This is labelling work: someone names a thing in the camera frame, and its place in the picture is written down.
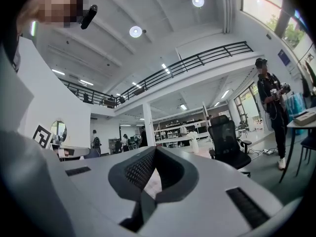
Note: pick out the round ceiling lamp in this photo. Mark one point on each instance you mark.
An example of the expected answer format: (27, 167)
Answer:
(135, 31)
(198, 0)

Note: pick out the beige box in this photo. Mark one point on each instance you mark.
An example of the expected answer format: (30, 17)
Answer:
(306, 118)

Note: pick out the black office chair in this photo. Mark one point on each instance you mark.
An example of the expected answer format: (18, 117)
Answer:
(225, 142)

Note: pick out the white power strip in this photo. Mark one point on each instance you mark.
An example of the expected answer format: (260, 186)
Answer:
(268, 151)

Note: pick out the dark chair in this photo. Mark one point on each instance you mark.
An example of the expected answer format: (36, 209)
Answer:
(308, 144)

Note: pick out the white vase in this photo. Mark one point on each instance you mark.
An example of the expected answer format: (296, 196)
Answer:
(194, 142)

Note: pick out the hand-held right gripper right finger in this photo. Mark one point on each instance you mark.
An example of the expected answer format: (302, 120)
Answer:
(180, 179)

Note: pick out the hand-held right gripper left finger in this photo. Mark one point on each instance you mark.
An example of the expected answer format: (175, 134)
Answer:
(128, 174)

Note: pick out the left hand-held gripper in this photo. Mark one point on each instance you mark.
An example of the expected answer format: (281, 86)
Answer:
(43, 135)

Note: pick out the blue wall poster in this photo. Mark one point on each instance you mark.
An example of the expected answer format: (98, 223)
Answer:
(284, 57)

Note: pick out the black head-worn camera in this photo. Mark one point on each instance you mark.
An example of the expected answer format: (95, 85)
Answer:
(89, 16)

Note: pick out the grey table with black legs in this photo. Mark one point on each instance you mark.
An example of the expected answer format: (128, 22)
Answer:
(293, 125)

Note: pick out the black balcony railing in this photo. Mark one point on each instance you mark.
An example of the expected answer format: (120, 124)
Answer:
(187, 62)

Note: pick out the blue plastic containers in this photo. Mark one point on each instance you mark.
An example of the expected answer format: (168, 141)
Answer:
(296, 105)

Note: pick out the white partition panel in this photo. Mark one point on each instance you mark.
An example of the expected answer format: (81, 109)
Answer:
(56, 100)

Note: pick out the white pillar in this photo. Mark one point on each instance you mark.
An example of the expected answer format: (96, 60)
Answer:
(148, 125)

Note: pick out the person's head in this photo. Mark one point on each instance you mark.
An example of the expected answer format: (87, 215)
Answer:
(59, 6)

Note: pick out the white shelving rack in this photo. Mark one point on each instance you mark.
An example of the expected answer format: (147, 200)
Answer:
(182, 128)

